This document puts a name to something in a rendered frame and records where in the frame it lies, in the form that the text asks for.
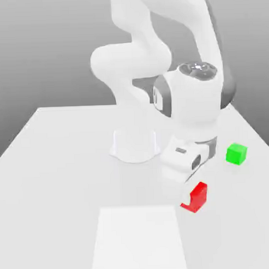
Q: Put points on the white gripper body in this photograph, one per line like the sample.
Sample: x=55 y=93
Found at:
x=174 y=175

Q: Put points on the small red cube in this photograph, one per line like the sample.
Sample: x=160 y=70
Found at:
x=199 y=197

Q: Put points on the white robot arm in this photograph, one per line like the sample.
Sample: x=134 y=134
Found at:
x=190 y=102

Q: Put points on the small green cube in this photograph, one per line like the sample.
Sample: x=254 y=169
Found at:
x=236 y=153

